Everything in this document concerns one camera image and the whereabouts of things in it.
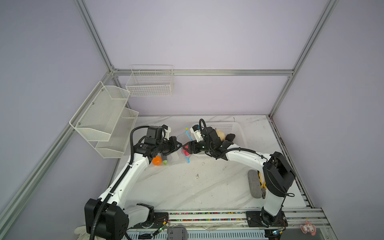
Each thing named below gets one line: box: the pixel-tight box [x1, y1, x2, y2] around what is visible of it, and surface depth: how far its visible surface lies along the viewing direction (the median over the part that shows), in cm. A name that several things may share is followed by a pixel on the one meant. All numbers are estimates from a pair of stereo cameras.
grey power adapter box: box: [167, 224, 188, 240], surface depth 71 cm
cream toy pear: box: [215, 130, 226, 141], surface depth 103 cm
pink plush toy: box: [300, 220, 317, 236], surface depth 71 cm
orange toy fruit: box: [152, 156, 163, 166], surface depth 94 cm
